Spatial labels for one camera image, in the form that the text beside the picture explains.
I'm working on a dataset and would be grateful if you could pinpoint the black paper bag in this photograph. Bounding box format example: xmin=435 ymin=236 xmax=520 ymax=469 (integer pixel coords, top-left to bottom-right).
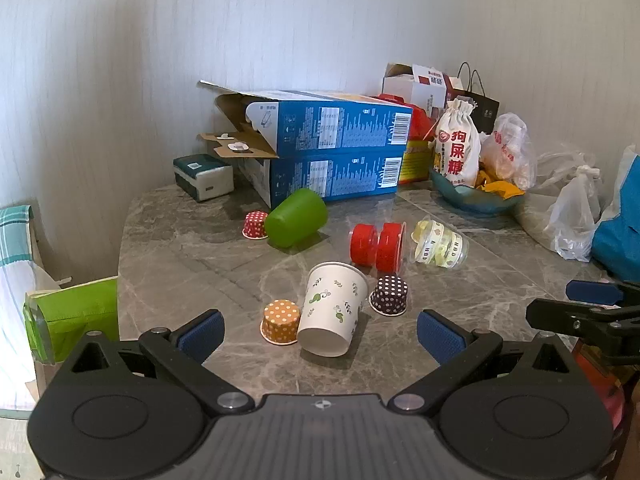
xmin=450 ymin=62 xmax=501 ymax=134

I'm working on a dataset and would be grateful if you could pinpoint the green plastic cup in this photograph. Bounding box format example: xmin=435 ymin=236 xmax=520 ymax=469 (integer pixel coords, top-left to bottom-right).
xmin=264 ymin=188 xmax=329 ymax=249

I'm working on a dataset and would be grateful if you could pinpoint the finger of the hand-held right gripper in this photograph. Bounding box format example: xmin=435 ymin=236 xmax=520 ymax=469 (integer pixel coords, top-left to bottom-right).
xmin=566 ymin=279 xmax=640 ymax=307
xmin=526 ymin=298 xmax=640 ymax=361

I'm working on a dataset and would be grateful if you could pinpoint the green bag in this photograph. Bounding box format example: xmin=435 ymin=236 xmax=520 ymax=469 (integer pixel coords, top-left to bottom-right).
xmin=22 ymin=277 xmax=121 ymax=366

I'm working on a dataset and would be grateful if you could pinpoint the yellow snack packet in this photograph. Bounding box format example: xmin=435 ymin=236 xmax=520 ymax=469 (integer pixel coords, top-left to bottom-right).
xmin=475 ymin=169 xmax=527 ymax=198

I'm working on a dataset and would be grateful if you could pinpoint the blue ceramic bowl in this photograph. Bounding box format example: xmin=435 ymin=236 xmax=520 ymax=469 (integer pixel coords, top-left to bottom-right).
xmin=429 ymin=167 xmax=526 ymax=217

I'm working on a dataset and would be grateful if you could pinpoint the closed blue cardboard box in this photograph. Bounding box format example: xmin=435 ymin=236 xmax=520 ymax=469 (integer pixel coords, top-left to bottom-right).
xmin=235 ymin=152 xmax=407 ymax=210

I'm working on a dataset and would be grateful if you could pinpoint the orange polka-dot cupcake cup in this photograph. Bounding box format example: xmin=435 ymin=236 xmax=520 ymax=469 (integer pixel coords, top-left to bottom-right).
xmin=260 ymin=299 xmax=303 ymax=346

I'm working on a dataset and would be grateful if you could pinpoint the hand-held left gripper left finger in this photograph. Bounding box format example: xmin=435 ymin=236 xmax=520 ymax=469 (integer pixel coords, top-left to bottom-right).
xmin=64 ymin=309 xmax=254 ymax=415

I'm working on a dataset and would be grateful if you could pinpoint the white leaf-print paper cup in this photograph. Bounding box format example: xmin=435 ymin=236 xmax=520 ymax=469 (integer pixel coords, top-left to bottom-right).
xmin=297 ymin=261 xmax=370 ymax=358

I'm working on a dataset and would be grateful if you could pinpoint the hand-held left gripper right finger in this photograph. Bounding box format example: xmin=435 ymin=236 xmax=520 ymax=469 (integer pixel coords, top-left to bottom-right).
xmin=387 ymin=309 xmax=579 ymax=415

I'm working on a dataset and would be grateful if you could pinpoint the white plastic bag red print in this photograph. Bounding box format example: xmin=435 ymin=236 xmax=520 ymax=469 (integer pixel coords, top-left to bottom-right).
xmin=479 ymin=112 xmax=539 ymax=192

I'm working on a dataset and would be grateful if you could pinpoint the checked cloth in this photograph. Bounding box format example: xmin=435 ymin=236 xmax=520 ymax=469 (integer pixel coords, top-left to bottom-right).
xmin=0 ymin=204 xmax=37 ymax=269

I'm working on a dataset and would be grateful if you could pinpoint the dark purple polka-dot cupcake cup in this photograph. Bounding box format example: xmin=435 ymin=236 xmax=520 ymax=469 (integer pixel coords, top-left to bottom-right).
xmin=369 ymin=276 xmax=410 ymax=317

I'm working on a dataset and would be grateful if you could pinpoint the blue bag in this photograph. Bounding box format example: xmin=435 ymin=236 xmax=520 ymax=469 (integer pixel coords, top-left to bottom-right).
xmin=591 ymin=145 xmax=640 ymax=283

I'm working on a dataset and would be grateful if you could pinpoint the white drawstring cloth bag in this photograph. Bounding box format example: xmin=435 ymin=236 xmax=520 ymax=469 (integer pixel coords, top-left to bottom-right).
xmin=432 ymin=97 xmax=482 ymax=189

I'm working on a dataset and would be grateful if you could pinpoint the clear plastic bag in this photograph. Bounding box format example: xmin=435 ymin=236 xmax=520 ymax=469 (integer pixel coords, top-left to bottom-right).
xmin=514 ymin=144 xmax=607 ymax=262

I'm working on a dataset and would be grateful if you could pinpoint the red polka-dot cupcake cup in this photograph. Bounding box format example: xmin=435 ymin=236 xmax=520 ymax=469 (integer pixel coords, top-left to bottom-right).
xmin=242 ymin=211 xmax=270 ymax=241

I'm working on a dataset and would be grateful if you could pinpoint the red and yellow box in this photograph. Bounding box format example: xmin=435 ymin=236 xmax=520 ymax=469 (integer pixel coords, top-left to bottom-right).
xmin=376 ymin=93 xmax=437 ymax=186

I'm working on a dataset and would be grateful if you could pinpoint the red object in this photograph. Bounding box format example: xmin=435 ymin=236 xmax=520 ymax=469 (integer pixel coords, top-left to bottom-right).
xmin=572 ymin=342 xmax=628 ymax=431

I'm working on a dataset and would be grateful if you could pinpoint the red plastic cup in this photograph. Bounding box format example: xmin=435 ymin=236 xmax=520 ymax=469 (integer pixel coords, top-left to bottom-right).
xmin=349 ymin=223 xmax=382 ymax=266
xmin=376 ymin=221 xmax=409 ymax=274

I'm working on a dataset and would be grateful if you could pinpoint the green and white tissue pack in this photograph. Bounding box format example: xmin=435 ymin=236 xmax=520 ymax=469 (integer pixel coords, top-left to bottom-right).
xmin=173 ymin=154 xmax=235 ymax=204

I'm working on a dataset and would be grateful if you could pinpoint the clear cup with yellow print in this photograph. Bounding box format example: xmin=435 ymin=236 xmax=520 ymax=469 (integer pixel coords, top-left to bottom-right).
xmin=410 ymin=215 xmax=471 ymax=272

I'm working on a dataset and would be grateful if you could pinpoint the open blue cardboard box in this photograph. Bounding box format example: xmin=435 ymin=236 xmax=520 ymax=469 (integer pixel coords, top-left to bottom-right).
xmin=196 ymin=80 xmax=415 ymax=161

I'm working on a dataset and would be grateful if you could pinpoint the white and red carton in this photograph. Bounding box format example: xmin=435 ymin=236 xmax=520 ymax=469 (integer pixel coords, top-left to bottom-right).
xmin=382 ymin=62 xmax=457 ymax=112

